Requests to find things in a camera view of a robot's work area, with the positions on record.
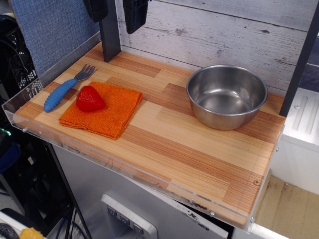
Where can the dark grey post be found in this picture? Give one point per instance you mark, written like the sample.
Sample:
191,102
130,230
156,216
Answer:
301,63
109,33

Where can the silver toy fridge cabinet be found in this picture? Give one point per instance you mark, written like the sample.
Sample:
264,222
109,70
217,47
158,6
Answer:
89,181

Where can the grey dispenser panel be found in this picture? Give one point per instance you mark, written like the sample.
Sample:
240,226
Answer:
133,225

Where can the clear acrylic guard rail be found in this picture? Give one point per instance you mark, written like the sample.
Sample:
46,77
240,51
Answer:
119,159

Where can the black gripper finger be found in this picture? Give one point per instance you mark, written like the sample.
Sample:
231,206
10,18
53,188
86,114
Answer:
135,14
97,9

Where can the blue handled fork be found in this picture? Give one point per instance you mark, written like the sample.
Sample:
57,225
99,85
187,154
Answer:
57,95

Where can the dark grey left post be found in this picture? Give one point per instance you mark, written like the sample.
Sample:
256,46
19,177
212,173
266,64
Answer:
109,33

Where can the white toy sink unit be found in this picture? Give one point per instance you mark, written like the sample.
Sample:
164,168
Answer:
296,157

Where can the red toy strawberry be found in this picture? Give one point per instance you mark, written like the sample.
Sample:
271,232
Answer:
89,100

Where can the orange folded cloth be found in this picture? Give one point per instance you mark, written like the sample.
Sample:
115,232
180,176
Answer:
121,104

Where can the stainless steel pot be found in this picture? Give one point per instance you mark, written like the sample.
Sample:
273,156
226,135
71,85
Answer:
225,97

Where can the dark grey right post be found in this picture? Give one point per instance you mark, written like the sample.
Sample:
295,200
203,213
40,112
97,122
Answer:
301,63

